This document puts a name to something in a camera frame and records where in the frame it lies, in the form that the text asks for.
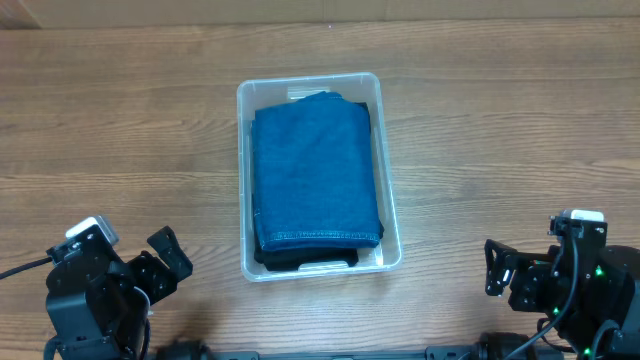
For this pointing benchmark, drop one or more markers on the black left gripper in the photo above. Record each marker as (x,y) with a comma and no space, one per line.
(143,267)

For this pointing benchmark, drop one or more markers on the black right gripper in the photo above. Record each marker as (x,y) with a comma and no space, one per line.
(532,268)

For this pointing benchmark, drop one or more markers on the black cloth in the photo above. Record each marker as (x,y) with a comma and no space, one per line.
(365,108)
(283,246)

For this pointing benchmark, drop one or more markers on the blue denim cloth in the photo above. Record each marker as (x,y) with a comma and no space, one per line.
(313,159)

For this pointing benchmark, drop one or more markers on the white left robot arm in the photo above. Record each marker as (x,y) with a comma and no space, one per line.
(98,303)

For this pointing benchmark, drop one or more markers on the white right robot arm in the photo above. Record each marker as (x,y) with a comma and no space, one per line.
(587,289)

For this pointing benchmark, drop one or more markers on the clear plastic storage bin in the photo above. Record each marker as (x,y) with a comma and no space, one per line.
(359,87)

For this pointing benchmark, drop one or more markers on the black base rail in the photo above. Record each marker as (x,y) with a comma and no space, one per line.
(490,346)

